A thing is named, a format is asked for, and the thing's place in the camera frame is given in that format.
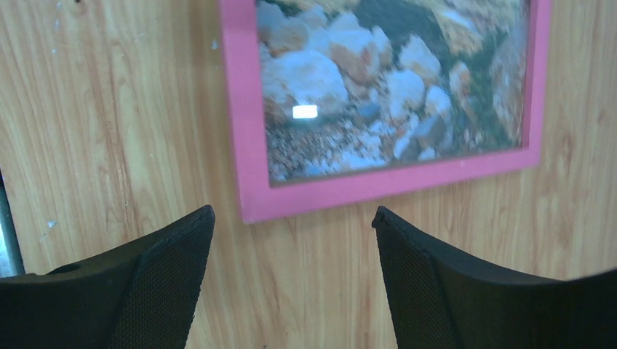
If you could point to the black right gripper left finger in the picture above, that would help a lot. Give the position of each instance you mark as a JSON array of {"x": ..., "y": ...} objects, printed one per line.
[{"x": 142, "y": 294}]

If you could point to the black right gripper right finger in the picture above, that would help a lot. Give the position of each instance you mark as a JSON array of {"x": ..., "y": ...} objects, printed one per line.
[{"x": 440, "y": 296}]

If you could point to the pink picture frame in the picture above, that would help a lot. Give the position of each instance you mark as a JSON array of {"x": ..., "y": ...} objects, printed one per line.
[{"x": 259, "y": 202}]

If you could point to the landscape beach photo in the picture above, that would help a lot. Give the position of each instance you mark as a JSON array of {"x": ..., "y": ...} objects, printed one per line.
[{"x": 355, "y": 86}]

